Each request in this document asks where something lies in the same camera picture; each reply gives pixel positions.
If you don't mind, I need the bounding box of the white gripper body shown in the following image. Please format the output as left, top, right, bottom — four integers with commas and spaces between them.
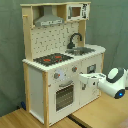
79, 73, 106, 89

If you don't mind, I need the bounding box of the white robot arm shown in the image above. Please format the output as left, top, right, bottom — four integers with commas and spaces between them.
79, 68, 128, 99

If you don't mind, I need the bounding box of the wooden toy kitchen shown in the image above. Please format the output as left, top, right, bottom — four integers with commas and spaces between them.
22, 2, 105, 127

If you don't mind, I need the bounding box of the white toy cupboard door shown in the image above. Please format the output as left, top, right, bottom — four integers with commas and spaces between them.
79, 56, 102, 107

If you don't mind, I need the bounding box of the toy oven door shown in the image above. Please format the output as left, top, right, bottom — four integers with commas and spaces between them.
55, 80, 75, 113

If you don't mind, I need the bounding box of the grey toy sink basin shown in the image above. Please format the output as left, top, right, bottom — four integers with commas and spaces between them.
66, 47, 94, 56

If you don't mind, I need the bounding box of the black toy faucet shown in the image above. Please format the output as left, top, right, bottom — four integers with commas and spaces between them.
67, 33, 82, 49

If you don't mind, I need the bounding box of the black toy stovetop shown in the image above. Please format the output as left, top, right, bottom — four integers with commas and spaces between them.
34, 53, 70, 66

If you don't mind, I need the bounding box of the toy microwave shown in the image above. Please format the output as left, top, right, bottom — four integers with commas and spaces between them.
67, 4, 87, 21

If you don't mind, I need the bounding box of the grey toy range hood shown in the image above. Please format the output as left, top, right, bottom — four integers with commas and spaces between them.
35, 6, 64, 27

